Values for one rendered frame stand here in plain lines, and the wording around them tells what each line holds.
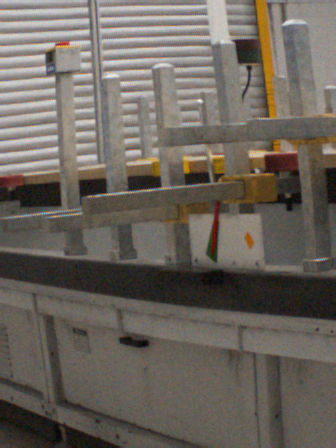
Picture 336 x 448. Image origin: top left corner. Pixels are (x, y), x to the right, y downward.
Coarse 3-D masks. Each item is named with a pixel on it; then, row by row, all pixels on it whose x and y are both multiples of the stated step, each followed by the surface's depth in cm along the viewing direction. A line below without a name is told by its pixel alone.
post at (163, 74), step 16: (160, 64) 251; (160, 80) 250; (160, 96) 251; (176, 96) 252; (160, 112) 251; (176, 112) 252; (160, 128) 252; (160, 144) 253; (160, 160) 253; (176, 160) 252; (176, 176) 252; (176, 224) 252; (176, 240) 252
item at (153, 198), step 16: (128, 192) 215; (144, 192) 216; (160, 192) 217; (176, 192) 219; (192, 192) 220; (208, 192) 222; (224, 192) 224; (240, 192) 225; (288, 192) 230; (96, 208) 212; (112, 208) 213; (128, 208) 215; (144, 208) 216
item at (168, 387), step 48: (0, 192) 399; (48, 192) 362; (96, 192) 333; (0, 240) 404; (48, 240) 365; (96, 240) 335; (144, 240) 310; (288, 240) 254; (0, 336) 425; (48, 336) 378; (96, 336) 351; (144, 336) 324; (0, 384) 423; (48, 384) 381; (96, 384) 356; (144, 384) 327; (192, 384) 304; (240, 384) 283; (288, 384) 264; (48, 432) 394; (96, 432) 352; (144, 432) 328; (192, 432) 306; (240, 432) 285; (288, 432) 266
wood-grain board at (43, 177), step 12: (204, 156) 392; (252, 156) 265; (324, 156) 231; (84, 168) 368; (96, 168) 320; (132, 168) 302; (144, 168) 296; (192, 168) 277; (204, 168) 272; (252, 168) 255; (264, 168) 251; (24, 180) 365; (36, 180) 357; (48, 180) 348
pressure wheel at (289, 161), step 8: (280, 152) 231; (288, 152) 228; (296, 152) 229; (264, 160) 231; (272, 160) 229; (280, 160) 228; (288, 160) 228; (296, 160) 228; (272, 168) 229; (280, 168) 228; (288, 168) 228; (296, 168) 228; (280, 176) 232; (288, 176) 231; (288, 200) 232; (288, 208) 232
